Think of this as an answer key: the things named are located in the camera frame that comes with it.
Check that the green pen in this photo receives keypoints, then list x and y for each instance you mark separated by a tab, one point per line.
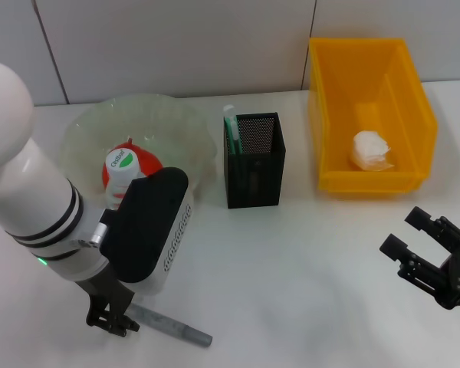
230	130

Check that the grey marker pen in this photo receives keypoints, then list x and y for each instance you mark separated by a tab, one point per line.
168	322

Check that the white paper ball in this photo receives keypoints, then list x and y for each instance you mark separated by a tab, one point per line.
370	151

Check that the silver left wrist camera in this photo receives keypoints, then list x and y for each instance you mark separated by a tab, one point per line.
145	230

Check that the red-orange orange fruit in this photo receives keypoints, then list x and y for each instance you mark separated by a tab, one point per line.
151	161

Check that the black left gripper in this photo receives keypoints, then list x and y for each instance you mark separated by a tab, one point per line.
107	287

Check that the translucent wavy glass fruit plate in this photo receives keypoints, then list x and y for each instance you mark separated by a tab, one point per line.
176	126

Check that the clear green-label water bottle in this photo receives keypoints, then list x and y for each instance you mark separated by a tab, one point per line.
120	168

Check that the yellow plastic bin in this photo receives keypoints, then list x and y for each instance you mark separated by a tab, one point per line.
341	96

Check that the black mesh pen holder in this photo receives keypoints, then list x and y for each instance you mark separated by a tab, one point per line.
253	184

